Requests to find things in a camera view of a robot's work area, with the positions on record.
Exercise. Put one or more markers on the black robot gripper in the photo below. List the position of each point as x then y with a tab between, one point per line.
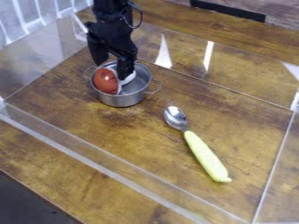
110	37

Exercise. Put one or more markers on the red brown toy mushroom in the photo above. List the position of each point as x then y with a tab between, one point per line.
107	82

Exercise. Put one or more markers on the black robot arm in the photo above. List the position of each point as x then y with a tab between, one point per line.
113	6

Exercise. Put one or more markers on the small silver metal pot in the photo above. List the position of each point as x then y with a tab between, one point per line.
134	92

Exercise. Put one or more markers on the black bar at table edge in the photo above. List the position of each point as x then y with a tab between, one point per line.
229	10

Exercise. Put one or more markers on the spoon with yellow handle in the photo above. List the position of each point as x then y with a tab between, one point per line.
210	162

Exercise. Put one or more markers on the clear acrylic enclosure wall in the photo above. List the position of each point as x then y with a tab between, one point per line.
170	195

